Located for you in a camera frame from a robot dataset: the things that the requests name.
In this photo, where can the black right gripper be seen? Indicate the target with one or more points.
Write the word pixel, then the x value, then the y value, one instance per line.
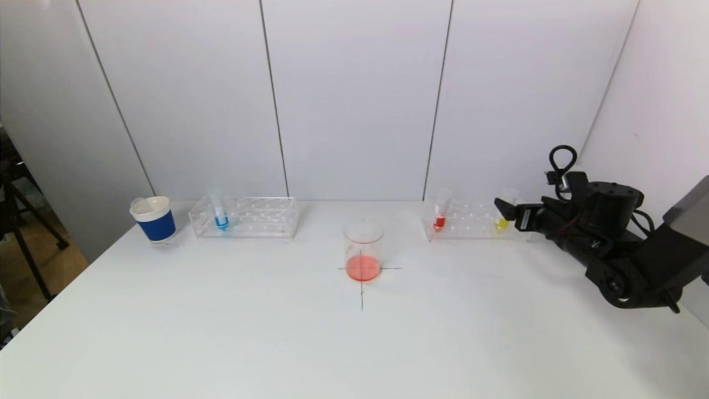
pixel 524 216

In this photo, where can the test tube with orange liquid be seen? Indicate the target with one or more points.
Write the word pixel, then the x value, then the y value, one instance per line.
pixel 137 203

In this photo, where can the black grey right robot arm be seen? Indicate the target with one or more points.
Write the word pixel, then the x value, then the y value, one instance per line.
pixel 637 266

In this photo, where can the test tube with yellow liquid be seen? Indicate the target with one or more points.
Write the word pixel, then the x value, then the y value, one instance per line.
pixel 502 224

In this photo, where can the clear acrylic test tube rack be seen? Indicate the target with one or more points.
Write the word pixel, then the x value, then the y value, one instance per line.
pixel 249 219
pixel 465 219

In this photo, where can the test tube with red liquid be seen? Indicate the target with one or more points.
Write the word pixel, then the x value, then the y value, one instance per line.
pixel 440 223

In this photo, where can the clear glass beaker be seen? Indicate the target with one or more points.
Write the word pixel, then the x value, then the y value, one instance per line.
pixel 363 266

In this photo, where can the test tube with blue liquid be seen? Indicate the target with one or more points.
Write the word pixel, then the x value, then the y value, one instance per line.
pixel 221 221

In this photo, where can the blue white paper cup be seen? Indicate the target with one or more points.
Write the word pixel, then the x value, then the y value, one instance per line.
pixel 158 226

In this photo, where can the black tripod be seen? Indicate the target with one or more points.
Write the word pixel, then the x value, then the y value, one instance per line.
pixel 22 244

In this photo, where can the grey plastic bag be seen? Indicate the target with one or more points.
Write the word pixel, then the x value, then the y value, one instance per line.
pixel 4 327

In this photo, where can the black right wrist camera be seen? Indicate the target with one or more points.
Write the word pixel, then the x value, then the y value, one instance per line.
pixel 576 185

